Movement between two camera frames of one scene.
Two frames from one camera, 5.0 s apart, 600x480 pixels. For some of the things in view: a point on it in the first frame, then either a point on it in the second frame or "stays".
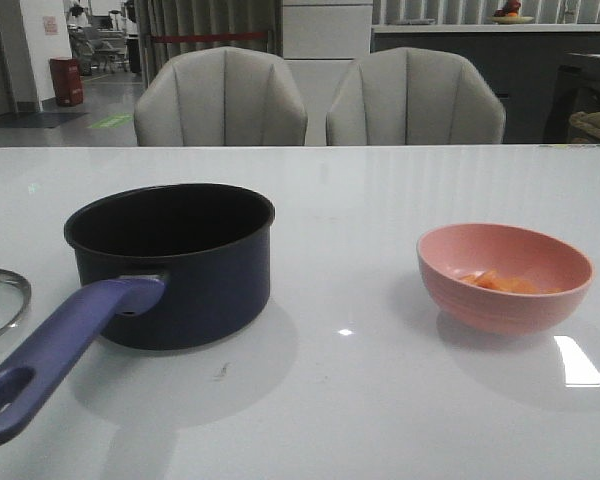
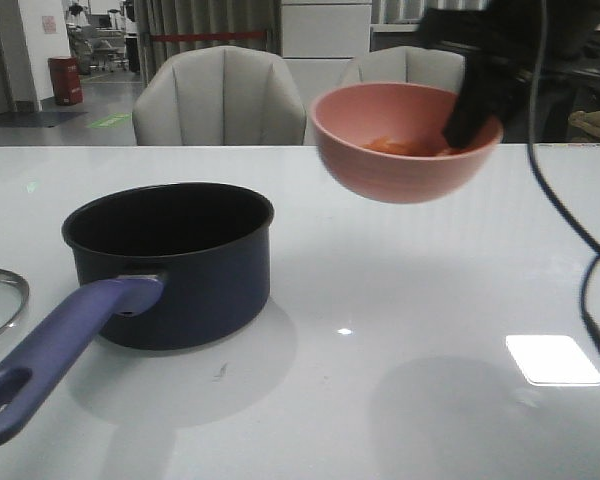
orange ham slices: (496, 280) -> (393, 146)
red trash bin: (67, 81) stays
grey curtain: (189, 17) stays
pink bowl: (500, 279) -> (386, 141)
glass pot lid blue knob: (5, 298) stays
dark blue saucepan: (165, 266) stays
